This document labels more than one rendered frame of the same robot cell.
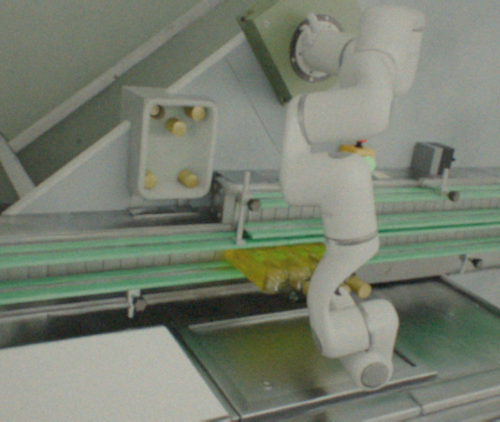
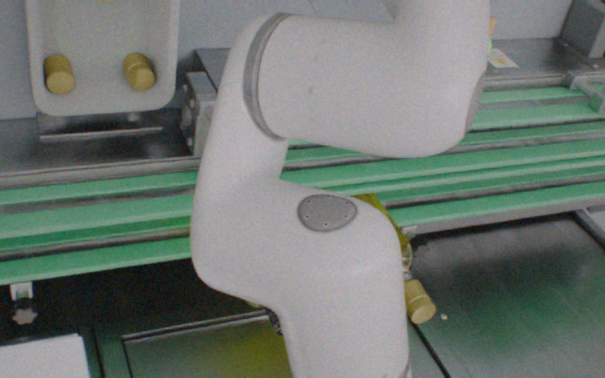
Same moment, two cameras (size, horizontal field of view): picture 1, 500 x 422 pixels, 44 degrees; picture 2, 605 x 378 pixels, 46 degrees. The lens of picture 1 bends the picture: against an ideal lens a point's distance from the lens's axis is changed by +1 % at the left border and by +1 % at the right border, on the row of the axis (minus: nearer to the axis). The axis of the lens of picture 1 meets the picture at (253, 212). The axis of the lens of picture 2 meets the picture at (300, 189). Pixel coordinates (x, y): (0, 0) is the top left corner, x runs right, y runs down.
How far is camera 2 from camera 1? 60 cm
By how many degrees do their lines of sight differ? 18
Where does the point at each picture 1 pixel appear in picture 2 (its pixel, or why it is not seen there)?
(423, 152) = (584, 17)
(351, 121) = (365, 127)
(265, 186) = not seen: hidden behind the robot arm
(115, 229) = not seen: outside the picture
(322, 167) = (273, 248)
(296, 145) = (237, 156)
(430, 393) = not seen: outside the picture
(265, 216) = not seen: hidden behind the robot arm
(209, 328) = (157, 340)
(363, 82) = (407, 25)
